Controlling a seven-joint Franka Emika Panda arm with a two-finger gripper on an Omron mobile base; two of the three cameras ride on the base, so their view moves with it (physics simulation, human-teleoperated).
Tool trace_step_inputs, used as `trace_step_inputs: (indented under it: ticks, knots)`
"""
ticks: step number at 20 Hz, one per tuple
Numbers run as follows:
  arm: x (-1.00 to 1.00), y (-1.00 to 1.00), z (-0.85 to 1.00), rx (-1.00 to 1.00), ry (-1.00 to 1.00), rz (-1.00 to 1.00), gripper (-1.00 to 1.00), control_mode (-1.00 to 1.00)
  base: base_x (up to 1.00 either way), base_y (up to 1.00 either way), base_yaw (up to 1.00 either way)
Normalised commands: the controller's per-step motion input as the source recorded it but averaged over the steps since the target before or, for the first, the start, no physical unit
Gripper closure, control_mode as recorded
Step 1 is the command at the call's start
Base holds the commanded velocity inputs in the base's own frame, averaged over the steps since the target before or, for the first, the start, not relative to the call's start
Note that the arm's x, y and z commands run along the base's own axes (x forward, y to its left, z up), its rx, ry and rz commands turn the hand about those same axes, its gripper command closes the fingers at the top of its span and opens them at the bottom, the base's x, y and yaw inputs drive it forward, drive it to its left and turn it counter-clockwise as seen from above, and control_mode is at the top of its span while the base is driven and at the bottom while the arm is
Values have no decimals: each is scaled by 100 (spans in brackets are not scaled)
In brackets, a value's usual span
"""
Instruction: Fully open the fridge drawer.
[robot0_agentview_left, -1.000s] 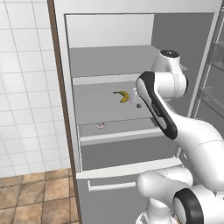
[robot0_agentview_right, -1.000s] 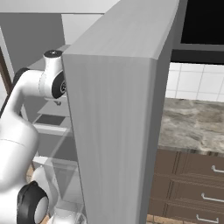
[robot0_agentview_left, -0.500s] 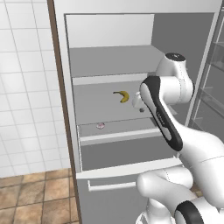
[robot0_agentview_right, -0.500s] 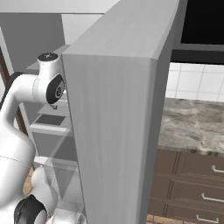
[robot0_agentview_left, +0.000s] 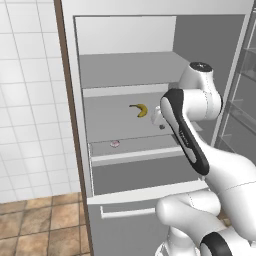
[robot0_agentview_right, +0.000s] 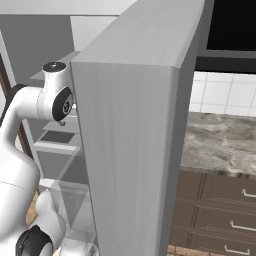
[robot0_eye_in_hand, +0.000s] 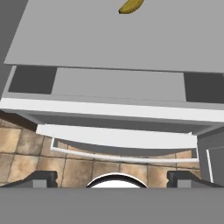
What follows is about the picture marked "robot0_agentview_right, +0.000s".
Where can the black microwave oven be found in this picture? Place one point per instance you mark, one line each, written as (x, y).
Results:
(230, 30)

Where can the grey fridge door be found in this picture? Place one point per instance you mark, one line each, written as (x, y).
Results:
(130, 140)

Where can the pale grey fridge shelf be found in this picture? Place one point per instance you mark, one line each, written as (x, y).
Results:
(65, 126)
(55, 146)

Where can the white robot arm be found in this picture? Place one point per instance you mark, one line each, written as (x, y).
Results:
(16, 173)

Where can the brown drawer front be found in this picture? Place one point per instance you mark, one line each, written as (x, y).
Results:
(216, 190)
(206, 221)
(200, 245)

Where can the clear fridge drawer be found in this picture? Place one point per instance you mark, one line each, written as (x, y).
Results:
(75, 203)

